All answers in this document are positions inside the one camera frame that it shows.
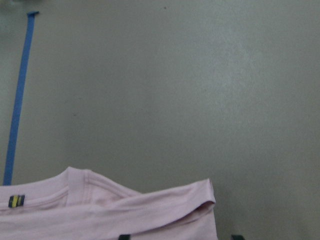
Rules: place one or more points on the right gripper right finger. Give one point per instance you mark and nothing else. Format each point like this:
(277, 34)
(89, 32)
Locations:
(237, 237)

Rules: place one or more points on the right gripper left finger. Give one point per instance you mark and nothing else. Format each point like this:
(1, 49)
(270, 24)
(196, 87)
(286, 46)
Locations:
(124, 237)

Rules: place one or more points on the pink Snoopy t-shirt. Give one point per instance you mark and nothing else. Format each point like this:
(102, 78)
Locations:
(79, 204)

